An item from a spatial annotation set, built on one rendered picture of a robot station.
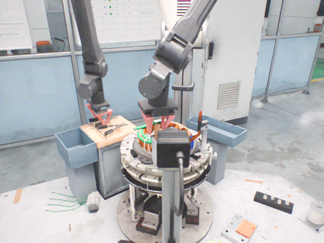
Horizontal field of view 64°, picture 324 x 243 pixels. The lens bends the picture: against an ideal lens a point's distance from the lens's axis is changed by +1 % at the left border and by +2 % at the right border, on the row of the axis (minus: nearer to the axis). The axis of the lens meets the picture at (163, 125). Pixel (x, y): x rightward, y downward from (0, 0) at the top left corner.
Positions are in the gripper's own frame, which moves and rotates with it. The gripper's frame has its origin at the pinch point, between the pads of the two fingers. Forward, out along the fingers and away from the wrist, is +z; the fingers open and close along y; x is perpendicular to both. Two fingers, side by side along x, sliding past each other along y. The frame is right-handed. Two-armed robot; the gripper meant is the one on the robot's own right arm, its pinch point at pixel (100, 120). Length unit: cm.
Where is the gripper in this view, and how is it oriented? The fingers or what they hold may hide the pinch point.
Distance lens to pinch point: 115.8
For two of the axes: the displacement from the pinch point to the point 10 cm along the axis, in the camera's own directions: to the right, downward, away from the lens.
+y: 5.9, 4.0, -7.0
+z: 0.1, 8.7, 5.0
